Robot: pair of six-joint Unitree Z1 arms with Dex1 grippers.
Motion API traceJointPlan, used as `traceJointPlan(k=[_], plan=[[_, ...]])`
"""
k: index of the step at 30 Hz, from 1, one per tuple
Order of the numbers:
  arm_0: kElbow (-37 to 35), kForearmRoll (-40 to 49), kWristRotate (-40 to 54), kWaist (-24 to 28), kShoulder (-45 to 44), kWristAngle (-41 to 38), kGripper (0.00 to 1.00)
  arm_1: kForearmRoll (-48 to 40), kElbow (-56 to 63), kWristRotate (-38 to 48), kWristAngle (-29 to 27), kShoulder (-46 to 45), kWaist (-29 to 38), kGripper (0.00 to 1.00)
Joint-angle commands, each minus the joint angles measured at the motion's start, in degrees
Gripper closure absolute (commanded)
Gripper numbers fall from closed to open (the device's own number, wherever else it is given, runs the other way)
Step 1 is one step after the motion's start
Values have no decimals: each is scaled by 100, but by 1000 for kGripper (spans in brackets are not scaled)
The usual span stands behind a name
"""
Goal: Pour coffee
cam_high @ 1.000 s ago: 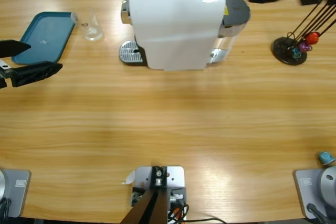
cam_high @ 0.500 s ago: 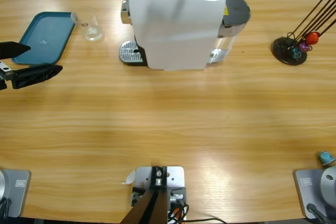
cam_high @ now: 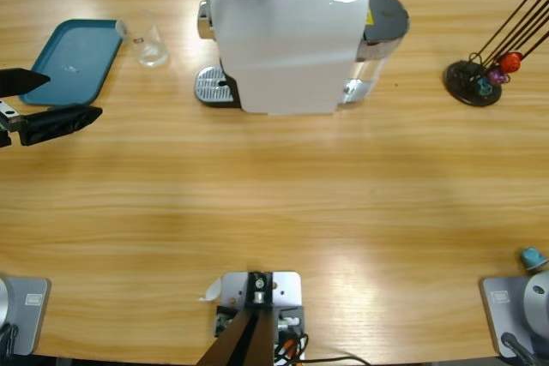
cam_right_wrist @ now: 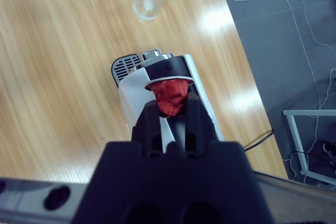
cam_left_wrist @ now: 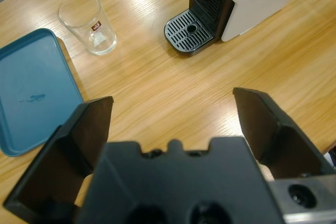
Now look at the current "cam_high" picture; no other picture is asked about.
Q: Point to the clear water tank black lid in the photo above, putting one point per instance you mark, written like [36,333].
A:
[388,14]

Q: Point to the white paper tab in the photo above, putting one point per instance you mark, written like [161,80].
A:
[212,291]

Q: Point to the purple coffee capsule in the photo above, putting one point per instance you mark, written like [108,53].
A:
[497,76]

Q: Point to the teal capsule with dark rim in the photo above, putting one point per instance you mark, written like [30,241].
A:
[484,87]

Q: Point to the white mount block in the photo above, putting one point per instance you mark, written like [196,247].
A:
[285,289]

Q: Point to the teal plastic tray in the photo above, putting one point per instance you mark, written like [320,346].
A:
[73,53]

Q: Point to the clear glass cup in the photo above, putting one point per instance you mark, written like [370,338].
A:
[148,46]

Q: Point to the light blue coffee capsule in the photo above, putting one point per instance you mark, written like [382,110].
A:
[533,259]

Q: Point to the white capsule coffee machine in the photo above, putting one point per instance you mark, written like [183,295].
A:
[291,49]

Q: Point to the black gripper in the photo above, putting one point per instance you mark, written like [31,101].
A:
[7,124]

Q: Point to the black capsule holder with rods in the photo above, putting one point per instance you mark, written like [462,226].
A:
[463,83]

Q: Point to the orange-red coffee capsule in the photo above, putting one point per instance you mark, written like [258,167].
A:
[511,61]

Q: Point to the dark camera post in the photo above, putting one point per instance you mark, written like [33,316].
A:
[244,340]

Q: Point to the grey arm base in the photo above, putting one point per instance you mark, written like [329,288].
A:
[499,314]
[32,310]

